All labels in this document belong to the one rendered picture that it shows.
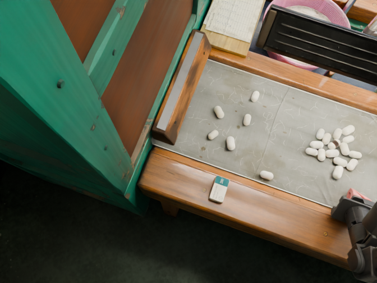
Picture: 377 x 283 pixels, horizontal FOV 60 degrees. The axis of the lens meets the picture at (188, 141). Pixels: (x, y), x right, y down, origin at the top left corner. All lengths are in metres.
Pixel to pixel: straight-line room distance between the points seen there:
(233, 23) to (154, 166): 0.48
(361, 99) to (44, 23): 0.90
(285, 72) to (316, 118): 0.16
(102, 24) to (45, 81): 0.13
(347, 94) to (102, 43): 0.78
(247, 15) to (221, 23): 0.08
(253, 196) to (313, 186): 0.17
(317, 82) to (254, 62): 0.18
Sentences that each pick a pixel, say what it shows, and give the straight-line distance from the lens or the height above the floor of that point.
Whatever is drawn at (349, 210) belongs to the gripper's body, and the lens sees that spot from 0.86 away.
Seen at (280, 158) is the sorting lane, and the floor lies 0.74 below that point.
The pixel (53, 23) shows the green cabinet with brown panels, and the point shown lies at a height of 1.36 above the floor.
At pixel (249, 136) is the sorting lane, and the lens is 0.90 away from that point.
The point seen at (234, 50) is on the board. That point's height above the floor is 0.78.
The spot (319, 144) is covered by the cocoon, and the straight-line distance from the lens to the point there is 0.93.
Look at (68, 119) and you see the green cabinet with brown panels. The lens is 0.34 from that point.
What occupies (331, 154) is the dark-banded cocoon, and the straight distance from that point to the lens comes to 0.94.
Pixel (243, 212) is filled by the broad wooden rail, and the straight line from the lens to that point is 0.83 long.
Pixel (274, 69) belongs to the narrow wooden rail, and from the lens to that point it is 0.97.
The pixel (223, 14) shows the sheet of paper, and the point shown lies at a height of 0.78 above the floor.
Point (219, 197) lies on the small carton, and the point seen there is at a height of 0.78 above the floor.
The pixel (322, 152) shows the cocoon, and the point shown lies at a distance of 0.93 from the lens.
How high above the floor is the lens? 1.57
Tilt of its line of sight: 73 degrees down
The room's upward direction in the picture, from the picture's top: 8 degrees clockwise
